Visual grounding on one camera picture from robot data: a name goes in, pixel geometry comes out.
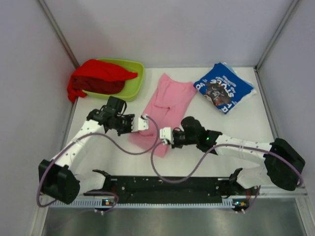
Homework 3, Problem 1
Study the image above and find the light blue folded t-shirt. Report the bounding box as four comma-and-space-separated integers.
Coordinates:
223, 62, 235, 73

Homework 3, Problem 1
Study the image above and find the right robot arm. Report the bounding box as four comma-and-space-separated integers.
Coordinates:
170, 117, 305, 195

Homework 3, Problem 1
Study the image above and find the white folded t-shirt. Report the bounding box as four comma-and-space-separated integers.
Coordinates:
231, 67, 257, 105

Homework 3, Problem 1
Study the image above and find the aluminium right corner post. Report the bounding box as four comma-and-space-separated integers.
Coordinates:
254, 0, 301, 71

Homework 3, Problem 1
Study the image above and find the red t-shirt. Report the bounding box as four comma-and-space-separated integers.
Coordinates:
67, 59, 138, 102

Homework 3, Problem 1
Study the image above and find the blue printed folded t-shirt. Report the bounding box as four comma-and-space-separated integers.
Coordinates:
193, 62, 239, 115

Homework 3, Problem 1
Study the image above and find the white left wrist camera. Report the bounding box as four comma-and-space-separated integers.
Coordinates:
132, 114, 149, 132

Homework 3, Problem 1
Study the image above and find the aluminium left corner post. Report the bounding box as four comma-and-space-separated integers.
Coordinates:
36, 0, 80, 68

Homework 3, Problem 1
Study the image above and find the aluminium front frame rail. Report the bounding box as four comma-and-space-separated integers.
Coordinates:
39, 186, 308, 197

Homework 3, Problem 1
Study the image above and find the grey slotted cable duct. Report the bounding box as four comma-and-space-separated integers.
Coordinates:
50, 197, 248, 210

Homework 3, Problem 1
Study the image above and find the aluminium right side rail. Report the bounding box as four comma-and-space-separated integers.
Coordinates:
253, 67, 290, 144

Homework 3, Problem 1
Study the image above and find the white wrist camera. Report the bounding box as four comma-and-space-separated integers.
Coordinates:
159, 127, 174, 145
132, 114, 149, 132

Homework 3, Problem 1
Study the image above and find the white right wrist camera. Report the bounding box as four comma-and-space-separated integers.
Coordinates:
159, 127, 174, 145

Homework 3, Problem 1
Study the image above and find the green plastic basin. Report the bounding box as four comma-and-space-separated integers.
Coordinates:
83, 58, 145, 102

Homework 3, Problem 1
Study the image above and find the pink t-shirt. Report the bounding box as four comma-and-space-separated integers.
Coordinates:
129, 74, 197, 157

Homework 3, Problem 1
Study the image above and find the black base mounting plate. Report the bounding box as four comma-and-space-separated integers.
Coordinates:
94, 176, 257, 204

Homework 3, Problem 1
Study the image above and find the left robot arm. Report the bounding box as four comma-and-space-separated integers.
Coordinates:
36, 96, 135, 204

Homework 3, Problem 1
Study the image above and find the aluminium corner post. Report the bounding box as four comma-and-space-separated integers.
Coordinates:
254, 0, 301, 71
36, 0, 80, 68

